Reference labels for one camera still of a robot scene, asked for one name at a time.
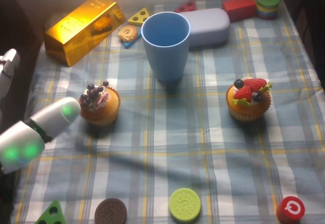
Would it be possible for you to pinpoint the yellow triangle block with holes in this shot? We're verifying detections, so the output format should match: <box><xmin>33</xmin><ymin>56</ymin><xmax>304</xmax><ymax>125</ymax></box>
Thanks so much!
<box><xmin>127</xmin><ymin>7</ymin><xmax>150</xmax><ymax>26</ymax></box>

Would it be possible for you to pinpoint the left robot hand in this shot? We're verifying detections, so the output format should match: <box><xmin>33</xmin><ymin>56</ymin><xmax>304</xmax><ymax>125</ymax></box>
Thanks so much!
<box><xmin>0</xmin><ymin>48</ymin><xmax>82</xmax><ymax>175</ymax></box>

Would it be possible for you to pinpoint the red triangle block with holes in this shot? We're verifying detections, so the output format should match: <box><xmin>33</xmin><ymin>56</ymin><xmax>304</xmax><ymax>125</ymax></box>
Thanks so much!
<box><xmin>174</xmin><ymin>0</ymin><xmax>197</xmax><ymax>13</ymax></box>

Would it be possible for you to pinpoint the gold bar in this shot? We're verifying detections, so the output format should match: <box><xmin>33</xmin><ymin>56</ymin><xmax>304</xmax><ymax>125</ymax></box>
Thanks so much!
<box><xmin>44</xmin><ymin>0</ymin><xmax>127</xmax><ymax>68</ymax></box>

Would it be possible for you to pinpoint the blue plaid tablecloth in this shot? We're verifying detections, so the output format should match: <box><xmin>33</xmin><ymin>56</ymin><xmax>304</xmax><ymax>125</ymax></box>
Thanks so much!
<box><xmin>10</xmin><ymin>0</ymin><xmax>325</xmax><ymax>224</ymax></box>

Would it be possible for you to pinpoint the blue wooden ring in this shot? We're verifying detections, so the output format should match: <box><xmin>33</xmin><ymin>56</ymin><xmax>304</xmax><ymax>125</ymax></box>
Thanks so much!
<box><xmin>256</xmin><ymin>9</ymin><xmax>278</xmax><ymax>17</ymax></box>

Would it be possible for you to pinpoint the red cylinder with white symbol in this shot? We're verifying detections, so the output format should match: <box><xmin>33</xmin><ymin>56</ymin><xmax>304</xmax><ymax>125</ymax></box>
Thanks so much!
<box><xmin>276</xmin><ymin>196</ymin><xmax>305</xmax><ymax>223</ymax></box>

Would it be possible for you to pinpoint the green sandwich cookie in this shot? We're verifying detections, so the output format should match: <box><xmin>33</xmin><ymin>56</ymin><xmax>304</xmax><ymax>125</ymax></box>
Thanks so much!
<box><xmin>168</xmin><ymin>187</ymin><xmax>202</xmax><ymax>222</ymax></box>

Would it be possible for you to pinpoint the red rectangular block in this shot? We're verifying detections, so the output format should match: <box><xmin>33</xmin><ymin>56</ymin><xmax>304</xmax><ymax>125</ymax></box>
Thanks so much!
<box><xmin>221</xmin><ymin>0</ymin><xmax>256</xmax><ymax>22</ymax></box>

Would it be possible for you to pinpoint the blue triangle block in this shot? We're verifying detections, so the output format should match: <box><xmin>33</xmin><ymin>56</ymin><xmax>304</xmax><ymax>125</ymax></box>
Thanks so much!
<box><xmin>121</xmin><ymin>30</ymin><xmax>142</xmax><ymax>49</ymax></box>

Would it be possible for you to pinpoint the strawberry topped cupcake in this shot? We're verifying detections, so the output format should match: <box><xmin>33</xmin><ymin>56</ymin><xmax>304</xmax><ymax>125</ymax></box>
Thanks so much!
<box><xmin>225</xmin><ymin>76</ymin><xmax>272</xmax><ymax>122</ymax></box>

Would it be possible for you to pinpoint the brown sandwich cookie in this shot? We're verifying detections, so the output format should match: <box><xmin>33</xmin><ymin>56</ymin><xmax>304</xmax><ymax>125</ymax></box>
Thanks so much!
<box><xmin>94</xmin><ymin>198</ymin><xmax>127</xmax><ymax>224</ymax></box>

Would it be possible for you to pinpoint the green triangle block with holes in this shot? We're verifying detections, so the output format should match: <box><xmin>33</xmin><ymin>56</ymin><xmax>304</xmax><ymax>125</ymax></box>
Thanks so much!
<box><xmin>34</xmin><ymin>200</ymin><xmax>66</xmax><ymax>224</ymax></box>

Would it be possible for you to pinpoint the lilac glasses case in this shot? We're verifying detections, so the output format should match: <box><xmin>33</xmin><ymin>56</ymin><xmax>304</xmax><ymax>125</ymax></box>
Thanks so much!
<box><xmin>177</xmin><ymin>7</ymin><xmax>231</xmax><ymax>48</ymax></box>

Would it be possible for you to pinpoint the dark berry topped cupcake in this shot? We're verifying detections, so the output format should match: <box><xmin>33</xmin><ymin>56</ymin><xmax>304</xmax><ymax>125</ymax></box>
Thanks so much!
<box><xmin>78</xmin><ymin>81</ymin><xmax>121</xmax><ymax>126</ymax></box>

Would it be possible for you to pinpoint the blue plastic cup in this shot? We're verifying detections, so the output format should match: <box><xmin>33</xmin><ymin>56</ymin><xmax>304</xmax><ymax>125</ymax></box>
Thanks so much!
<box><xmin>141</xmin><ymin>11</ymin><xmax>191</xmax><ymax>84</ymax></box>

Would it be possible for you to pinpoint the swirl butter cookie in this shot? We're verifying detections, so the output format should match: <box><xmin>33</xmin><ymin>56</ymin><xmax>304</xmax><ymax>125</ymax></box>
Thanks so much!
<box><xmin>117</xmin><ymin>25</ymin><xmax>139</xmax><ymax>43</ymax></box>

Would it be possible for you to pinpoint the yellow wooden ring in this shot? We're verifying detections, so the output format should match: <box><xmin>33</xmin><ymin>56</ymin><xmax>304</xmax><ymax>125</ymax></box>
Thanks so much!
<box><xmin>256</xmin><ymin>5</ymin><xmax>279</xmax><ymax>13</ymax></box>

